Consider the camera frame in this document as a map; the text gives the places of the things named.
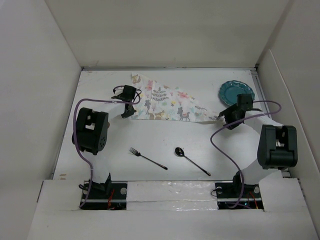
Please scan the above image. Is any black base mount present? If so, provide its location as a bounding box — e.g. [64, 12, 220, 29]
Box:
[210, 181, 264, 210]
[79, 181, 128, 211]

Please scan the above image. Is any animal print cloth placemat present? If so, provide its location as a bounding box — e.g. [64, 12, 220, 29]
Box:
[130, 72, 220, 123]

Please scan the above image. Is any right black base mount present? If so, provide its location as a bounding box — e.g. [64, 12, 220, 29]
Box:
[210, 181, 264, 210]

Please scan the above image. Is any white foam strip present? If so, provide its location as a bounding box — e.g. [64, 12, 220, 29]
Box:
[126, 180, 218, 212]

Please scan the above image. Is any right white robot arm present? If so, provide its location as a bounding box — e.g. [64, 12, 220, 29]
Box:
[219, 94, 298, 197]

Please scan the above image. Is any black slotted spoon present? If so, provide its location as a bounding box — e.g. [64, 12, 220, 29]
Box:
[174, 147, 211, 176]

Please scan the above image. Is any teal scalloped plate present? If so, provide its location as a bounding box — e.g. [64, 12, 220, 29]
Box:
[218, 80, 256, 106]

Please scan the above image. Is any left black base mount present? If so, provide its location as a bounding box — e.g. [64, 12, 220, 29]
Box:
[79, 181, 128, 211]

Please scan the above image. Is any black fork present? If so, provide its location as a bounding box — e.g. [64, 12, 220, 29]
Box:
[129, 147, 168, 171]

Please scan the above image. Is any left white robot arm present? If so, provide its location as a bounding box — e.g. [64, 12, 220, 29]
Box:
[71, 85, 142, 199]

